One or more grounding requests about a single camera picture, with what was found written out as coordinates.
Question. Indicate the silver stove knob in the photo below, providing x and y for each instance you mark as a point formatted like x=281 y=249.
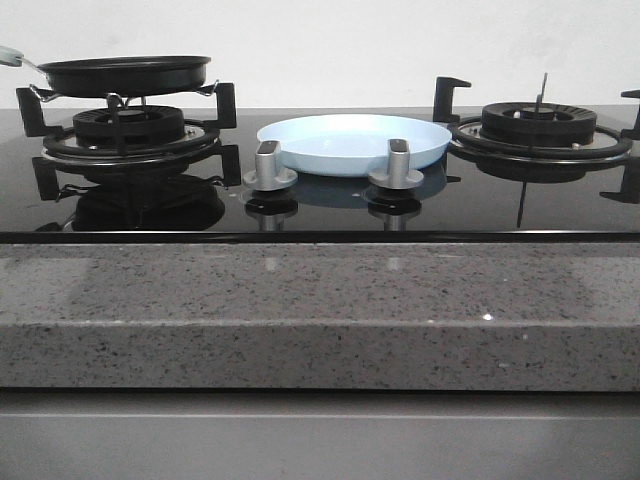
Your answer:
x=398 y=175
x=269 y=175

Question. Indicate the light blue plate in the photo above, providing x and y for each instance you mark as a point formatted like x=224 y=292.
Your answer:
x=351 y=145

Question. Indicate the left black burner with grate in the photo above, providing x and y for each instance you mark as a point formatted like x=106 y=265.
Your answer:
x=121 y=136

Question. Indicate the black frying pan mint handle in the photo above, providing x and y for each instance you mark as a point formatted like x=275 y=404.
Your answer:
x=126 y=76

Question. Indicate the left silver stove knob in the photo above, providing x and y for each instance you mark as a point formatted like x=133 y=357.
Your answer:
x=269 y=175

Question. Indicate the right silver stove knob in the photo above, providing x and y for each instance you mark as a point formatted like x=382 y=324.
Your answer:
x=398 y=175

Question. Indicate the black burner with grate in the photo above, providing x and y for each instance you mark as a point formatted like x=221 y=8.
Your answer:
x=121 y=136
x=533 y=141

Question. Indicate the grey cabinet front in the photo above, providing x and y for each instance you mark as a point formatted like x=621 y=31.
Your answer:
x=316 y=435

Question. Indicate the right black burner with grate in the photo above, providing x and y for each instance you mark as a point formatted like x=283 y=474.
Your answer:
x=533 y=141

